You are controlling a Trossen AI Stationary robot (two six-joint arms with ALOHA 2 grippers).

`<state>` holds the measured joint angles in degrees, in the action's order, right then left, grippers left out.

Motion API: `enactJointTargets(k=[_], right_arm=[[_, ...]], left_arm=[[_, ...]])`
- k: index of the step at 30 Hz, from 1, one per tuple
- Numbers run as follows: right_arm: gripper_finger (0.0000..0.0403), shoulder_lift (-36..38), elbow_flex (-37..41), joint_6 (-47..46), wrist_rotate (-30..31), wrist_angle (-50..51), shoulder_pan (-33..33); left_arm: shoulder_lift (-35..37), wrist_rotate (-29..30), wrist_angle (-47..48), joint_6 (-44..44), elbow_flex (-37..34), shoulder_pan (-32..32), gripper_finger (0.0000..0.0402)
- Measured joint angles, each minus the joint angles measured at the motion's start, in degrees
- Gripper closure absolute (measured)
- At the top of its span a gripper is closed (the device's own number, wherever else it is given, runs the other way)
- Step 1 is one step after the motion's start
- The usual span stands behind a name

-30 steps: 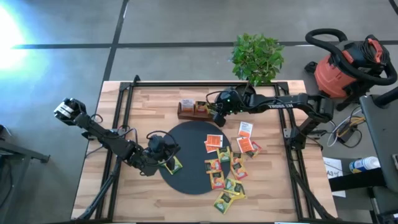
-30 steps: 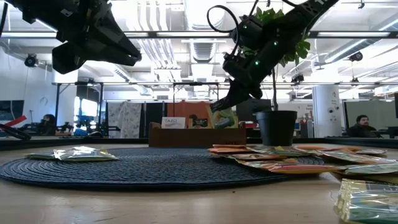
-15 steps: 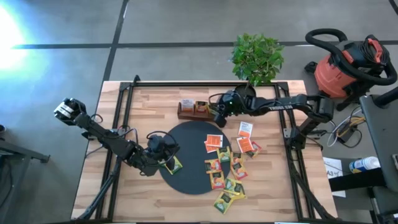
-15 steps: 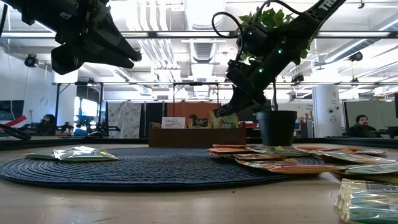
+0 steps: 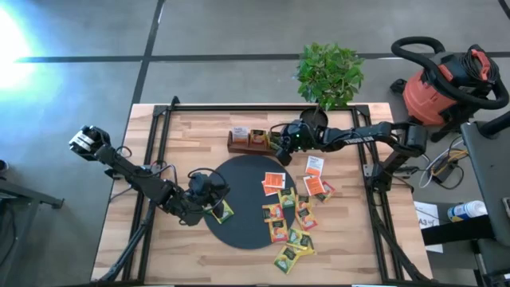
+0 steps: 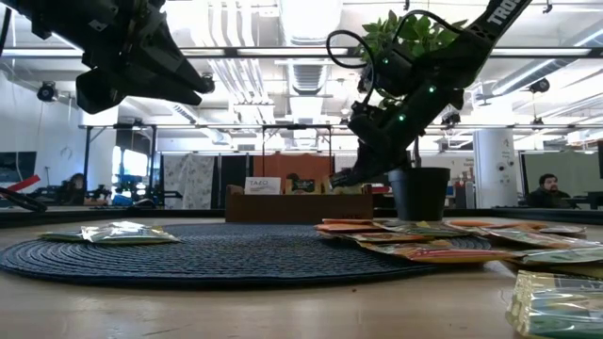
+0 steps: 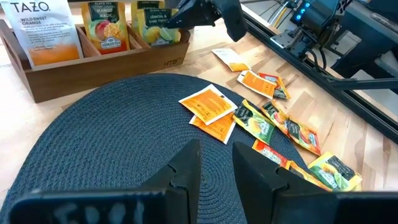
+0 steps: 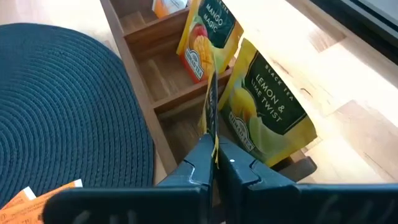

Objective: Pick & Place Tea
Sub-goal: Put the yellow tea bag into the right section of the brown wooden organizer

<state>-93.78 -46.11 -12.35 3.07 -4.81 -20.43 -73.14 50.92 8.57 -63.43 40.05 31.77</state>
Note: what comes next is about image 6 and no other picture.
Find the person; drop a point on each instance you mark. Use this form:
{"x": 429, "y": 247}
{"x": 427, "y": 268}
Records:
{"x": 74, "y": 190}
{"x": 549, "y": 193}

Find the black ceiling spotlight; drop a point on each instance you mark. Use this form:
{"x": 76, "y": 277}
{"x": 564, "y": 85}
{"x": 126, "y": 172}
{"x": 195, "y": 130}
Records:
{"x": 539, "y": 85}
{"x": 451, "y": 118}
{"x": 47, "y": 92}

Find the black curtain panel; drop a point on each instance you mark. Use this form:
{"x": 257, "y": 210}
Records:
{"x": 233, "y": 181}

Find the dark wall screen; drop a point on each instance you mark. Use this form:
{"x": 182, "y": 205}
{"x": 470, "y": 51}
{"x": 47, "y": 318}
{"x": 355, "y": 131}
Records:
{"x": 19, "y": 165}

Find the white round pillar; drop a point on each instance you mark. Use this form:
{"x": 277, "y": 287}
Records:
{"x": 494, "y": 155}

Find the orange partition panel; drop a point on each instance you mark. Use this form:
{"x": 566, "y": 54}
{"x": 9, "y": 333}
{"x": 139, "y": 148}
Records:
{"x": 292, "y": 165}

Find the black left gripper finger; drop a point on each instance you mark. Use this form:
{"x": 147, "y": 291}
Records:
{"x": 108, "y": 89}
{"x": 181, "y": 61}

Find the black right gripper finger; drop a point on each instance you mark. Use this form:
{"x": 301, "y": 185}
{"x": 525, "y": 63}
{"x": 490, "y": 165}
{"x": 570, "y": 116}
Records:
{"x": 353, "y": 167}
{"x": 386, "y": 166}

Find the grey green partition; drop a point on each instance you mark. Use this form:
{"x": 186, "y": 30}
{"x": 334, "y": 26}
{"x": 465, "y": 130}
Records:
{"x": 579, "y": 169}

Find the round dark woven placemat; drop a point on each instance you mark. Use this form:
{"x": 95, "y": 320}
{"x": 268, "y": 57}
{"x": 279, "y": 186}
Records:
{"x": 212, "y": 254}

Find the white patterned curtain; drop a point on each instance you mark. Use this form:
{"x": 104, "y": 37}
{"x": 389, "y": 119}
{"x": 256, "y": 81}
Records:
{"x": 188, "y": 181}

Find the green potted plant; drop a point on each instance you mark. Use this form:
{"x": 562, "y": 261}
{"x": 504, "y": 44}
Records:
{"x": 419, "y": 193}

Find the red bar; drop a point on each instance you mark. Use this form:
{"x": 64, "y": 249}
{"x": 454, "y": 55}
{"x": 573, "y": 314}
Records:
{"x": 23, "y": 183}

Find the wooden tea holder box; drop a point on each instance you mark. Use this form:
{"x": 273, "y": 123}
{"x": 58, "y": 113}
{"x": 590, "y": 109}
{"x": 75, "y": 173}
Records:
{"x": 292, "y": 209}

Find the black background rig frame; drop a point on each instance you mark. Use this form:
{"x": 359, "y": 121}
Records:
{"x": 86, "y": 165}

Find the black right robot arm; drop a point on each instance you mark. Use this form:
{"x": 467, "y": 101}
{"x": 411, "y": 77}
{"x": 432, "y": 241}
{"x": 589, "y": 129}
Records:
{"x": 499, "y": 19}

